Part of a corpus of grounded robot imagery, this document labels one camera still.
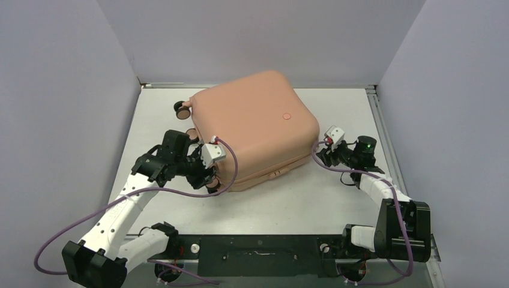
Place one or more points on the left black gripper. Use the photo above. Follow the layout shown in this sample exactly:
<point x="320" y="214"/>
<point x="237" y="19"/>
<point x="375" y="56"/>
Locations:
<point x="203" y="175"/>

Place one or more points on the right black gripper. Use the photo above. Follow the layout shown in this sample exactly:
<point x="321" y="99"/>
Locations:
<point x="329" y="157"/>

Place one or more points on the pink hard-shell suitcase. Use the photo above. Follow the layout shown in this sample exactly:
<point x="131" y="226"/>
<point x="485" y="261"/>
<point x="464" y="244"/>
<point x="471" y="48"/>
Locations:
<point x="263" y="120"/>

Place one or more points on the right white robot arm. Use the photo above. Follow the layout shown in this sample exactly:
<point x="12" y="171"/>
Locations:
<point x="403" y="229"/>

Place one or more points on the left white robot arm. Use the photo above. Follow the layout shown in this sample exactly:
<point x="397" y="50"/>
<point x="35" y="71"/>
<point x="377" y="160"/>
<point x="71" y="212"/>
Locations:
<point x="127" y="206"/>

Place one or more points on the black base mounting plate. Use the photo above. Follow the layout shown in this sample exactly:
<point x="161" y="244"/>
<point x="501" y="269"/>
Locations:
<point x="262" y="255"/>

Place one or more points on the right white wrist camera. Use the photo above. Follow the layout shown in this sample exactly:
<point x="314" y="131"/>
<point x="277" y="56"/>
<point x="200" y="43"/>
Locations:
<point x="333" y="137"/>

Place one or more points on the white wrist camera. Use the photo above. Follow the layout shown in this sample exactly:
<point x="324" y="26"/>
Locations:
<point x="333" y="137"/>
<point x="211" y="154"/>

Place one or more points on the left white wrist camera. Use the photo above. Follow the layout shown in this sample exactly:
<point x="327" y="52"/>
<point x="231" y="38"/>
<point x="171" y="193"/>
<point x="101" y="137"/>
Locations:
<point x="211" y="154"/>

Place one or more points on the aluminium frame rail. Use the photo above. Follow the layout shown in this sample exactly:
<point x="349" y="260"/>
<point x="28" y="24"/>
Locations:
<point x="169" y="271"/>

